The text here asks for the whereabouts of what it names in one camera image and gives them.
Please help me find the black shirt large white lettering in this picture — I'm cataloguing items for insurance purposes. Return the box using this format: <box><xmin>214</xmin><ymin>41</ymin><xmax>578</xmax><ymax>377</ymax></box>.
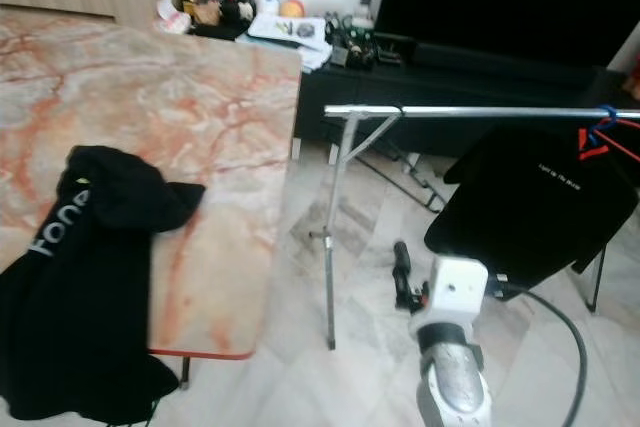
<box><xmin>0</xmin><ymin>145</ymin><xmax>207</xmax><ymax>426</ymax></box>

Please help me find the red plastic hanger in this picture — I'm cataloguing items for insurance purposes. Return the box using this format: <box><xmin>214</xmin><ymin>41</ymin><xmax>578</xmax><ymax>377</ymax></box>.
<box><xmin>605</xmin><ymin>119</ymin><xmax>640</xmax><ymax>163</ymax></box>

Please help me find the blue plastic hanger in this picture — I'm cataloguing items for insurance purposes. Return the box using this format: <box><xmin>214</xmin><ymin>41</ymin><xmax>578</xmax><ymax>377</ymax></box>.
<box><xmin>592</xmin><ymin>105</ymin><xmax>623</xmax><ymax>138</ymax></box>

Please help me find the black t-shirt small white print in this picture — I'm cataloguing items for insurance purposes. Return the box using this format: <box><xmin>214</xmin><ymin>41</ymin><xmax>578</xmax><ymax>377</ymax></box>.
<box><xmin>423</xmin><ymin>127</ymin><xmax>629</xmax><ymax>288</ymax></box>

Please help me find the silver metal clothes rack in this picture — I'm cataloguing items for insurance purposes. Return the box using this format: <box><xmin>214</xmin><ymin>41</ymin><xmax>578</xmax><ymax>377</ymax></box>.
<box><xmin>310</xmin><ymin>104</ymin><xmax>640</xmax><ymax>351</ymax></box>

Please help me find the black television console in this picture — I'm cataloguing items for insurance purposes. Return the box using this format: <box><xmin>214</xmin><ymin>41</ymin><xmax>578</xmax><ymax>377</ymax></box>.
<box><xmin>295</xmin><ymin>42</ymin><xmax>640</xmax><ymax>163</ymax></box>

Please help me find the marble pattern folding table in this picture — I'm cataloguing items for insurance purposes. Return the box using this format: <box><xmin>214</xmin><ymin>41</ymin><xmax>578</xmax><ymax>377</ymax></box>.
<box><xmin>0</xmin><ymin>7</ymin><xmax>303</xmax><ymax>388</ymax></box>

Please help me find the stack of white papers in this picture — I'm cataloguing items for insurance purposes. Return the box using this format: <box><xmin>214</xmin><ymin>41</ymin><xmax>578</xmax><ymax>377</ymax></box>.
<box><xmin>245</xmin><ymin>15</ymin><xmax>333</xmax><ymax>70</ymax></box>

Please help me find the small clear bottle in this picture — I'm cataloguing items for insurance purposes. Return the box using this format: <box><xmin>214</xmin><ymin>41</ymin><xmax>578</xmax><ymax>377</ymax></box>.
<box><xmin>350</xmin><ymin>0</ymin><xmax>373</xmax><ymax>30</ymax></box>

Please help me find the black plush toy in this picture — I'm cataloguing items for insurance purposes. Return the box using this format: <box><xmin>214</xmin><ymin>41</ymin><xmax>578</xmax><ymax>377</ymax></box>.
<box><xmin>222</xmin><ymin>0</ymin><xmax>258</xmax><ymax>28</ymax></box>

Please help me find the red lid snack jar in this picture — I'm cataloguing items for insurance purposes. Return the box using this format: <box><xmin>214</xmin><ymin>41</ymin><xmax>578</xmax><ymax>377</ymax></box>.
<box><xmin>188</xmin><ymin>0</ymin><xmax>223</xmax><ymax>26</ymax></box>

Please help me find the pink white tissue pack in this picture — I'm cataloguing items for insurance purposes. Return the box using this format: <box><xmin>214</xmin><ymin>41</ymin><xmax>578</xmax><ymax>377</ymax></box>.
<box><xmin>157</xmin><ymin>0</ymin><xmax>193</xmax><ymax>34</ymax></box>

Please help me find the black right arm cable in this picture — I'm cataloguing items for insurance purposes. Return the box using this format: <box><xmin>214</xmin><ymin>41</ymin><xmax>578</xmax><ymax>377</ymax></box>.
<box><xmin>488</xmin><ymin>282</ymin><xmax>589</xmax><ymax>427</ymax></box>

